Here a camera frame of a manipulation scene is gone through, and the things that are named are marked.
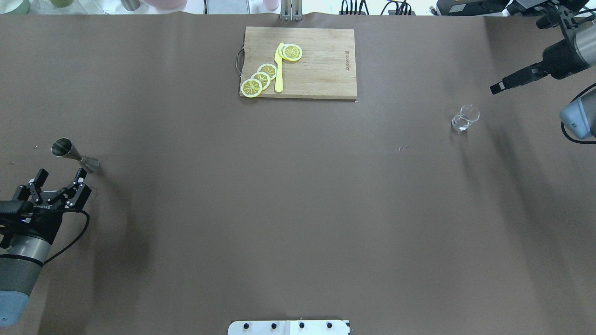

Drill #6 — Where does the wooden cutting board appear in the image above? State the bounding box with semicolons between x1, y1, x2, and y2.
240;26;358;101

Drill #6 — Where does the lemon slice beside knife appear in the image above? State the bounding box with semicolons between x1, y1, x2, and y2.
279;44;304;62

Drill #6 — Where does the end row lemon slice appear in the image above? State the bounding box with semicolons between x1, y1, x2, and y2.
240;78;263;98

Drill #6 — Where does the aluminium frame post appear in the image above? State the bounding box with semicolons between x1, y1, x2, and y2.
279;0;304;21

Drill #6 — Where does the pink cup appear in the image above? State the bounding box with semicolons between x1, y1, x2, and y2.
262;0;280;12

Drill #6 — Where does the pink bowl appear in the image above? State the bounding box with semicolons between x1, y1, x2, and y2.
145;0;187;10

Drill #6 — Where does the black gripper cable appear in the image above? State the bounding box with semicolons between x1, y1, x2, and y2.
43;209;90;266

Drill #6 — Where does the small clear glass cup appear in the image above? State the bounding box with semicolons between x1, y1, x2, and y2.
451;105;480;132

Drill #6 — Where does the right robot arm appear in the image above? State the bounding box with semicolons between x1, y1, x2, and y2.
490;0;596;146

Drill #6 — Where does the middle row lemon slice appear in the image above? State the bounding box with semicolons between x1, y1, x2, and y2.
251;71;271;91

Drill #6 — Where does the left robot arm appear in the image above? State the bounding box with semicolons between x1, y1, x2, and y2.
0;168;91;328

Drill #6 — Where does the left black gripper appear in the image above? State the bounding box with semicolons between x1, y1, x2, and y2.
12;168;92;214

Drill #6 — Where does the steel double jigger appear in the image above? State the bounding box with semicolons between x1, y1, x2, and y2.
51;138;100;173

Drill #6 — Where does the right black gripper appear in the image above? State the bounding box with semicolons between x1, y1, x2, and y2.
490;40;580;95

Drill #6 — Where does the yellow plastic knife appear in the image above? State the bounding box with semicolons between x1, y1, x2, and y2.
274;42;284;93

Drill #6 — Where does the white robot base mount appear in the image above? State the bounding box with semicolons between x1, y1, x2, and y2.
227;320;352;335

